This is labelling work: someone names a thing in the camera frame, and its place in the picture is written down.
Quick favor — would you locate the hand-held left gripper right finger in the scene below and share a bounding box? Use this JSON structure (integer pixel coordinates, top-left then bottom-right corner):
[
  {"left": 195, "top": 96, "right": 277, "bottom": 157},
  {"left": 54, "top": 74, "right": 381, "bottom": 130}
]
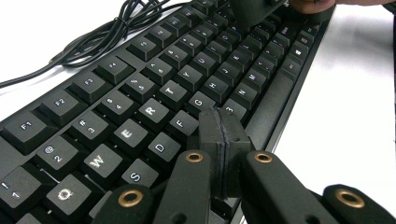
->
[{"left": 219, "top": 106, "right": 253, "bottom": 200}]

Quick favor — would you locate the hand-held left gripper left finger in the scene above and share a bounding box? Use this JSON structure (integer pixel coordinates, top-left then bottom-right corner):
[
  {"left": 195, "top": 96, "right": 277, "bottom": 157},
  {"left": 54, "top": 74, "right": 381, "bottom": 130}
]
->
[{"left": 197, "top": 106, "right": 226, "bottom": 201}]

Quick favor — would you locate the black computer keyboard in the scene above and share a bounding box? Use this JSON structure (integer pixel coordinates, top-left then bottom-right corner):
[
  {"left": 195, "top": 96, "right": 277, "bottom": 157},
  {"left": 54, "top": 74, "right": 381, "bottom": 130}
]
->
[{"left": 0, "top": 0, "right": 338, "bottom": 224}]

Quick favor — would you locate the white board cover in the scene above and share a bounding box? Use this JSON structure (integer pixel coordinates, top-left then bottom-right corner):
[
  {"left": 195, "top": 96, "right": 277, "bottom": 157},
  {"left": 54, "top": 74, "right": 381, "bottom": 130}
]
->
[{"left": 0, "top": 0, "right": 396, "bottom": 224}]

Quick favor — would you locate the black keyboard cable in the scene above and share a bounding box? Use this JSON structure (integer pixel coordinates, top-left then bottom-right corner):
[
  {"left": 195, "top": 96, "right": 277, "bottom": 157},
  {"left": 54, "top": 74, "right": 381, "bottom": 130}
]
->
[{"left": 0, "top": 0, "right": 190, "bottom": 90}]

